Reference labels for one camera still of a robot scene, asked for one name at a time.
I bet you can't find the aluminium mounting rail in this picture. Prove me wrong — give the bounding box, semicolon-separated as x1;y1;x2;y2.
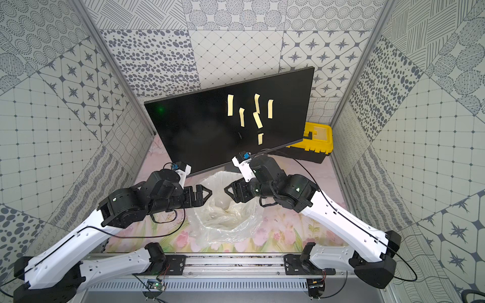
89;254;374;296

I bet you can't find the black computer monitor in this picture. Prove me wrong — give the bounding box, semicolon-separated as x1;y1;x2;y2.
144;67;314;174

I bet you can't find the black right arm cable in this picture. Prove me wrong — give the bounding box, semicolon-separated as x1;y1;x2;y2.
261;148;418;283

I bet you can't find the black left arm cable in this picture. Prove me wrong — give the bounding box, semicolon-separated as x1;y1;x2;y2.
0;207;187;298

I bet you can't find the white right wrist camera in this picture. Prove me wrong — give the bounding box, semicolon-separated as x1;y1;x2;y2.
232;151;255;183

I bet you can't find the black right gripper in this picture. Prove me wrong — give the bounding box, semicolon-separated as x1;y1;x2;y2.
224;176;277;203

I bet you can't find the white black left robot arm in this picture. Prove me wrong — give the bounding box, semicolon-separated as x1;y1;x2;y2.
13;169;212;302

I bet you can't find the clear plastic trash bag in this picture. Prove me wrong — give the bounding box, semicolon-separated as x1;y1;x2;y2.
187;171;263;247

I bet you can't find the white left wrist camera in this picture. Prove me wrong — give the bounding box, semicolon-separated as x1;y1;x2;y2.
171;162;191;188

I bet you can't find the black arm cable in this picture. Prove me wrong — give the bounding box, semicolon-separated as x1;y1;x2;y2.
0;207;187;298
261;148;418;283

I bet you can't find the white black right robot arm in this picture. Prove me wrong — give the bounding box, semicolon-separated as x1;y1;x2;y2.
224;152;401;289

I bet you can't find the small green circuit board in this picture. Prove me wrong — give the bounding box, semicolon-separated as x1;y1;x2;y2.
147;279;166;292

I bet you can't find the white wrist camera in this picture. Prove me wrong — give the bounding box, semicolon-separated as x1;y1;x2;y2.
232;151;255;183
171;162;191;188

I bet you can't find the yellow black toolbox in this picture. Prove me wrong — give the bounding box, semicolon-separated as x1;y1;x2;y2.
282;122;333;164

